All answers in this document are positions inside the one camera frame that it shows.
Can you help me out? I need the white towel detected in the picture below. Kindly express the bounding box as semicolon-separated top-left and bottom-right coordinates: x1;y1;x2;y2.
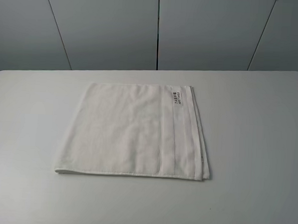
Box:
54;83;210;181

